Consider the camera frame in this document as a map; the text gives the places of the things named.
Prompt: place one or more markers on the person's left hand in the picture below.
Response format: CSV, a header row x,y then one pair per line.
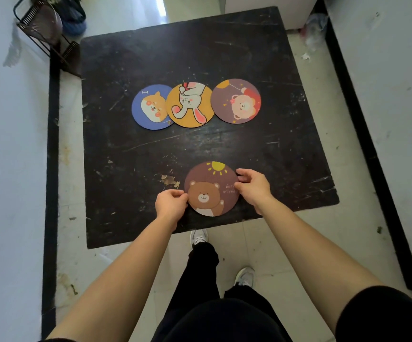
x,y
169,206

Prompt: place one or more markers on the person's right hand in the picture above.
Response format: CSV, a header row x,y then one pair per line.
x,y
257,188

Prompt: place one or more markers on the person's right thumb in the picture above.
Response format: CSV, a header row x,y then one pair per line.
x,y
240,188

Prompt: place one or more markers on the person's left thumb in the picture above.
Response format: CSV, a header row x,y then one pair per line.
x,y
178,193

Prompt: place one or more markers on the brown bear round coaster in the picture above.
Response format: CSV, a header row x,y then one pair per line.
x,y
209,190

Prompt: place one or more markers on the person's left forearm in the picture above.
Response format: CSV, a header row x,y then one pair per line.
x,y
120,281

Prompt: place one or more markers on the person's right forearm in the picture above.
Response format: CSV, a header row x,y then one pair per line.
x,y
316,259

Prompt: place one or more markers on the grey sneaker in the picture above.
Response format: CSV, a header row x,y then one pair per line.
x,y
245,277
199,236

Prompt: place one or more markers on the purple bear round coaster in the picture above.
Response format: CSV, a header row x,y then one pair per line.
x,y
236,101

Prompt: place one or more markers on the yellow rabbit round coaster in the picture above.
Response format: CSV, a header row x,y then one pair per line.
x,y
190,105

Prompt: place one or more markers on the blue dog round coaster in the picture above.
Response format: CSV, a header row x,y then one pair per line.
x,y
149,108

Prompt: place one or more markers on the black trousers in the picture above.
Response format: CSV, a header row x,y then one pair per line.
x,y
206,302

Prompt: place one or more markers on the clear plastic bag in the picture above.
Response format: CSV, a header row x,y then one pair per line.
x,y
314,30

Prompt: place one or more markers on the black shirt sleeve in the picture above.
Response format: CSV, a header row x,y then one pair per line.
x,y
384,316

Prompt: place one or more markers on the blue cloth bundle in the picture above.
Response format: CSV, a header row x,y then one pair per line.
x,y
72,17

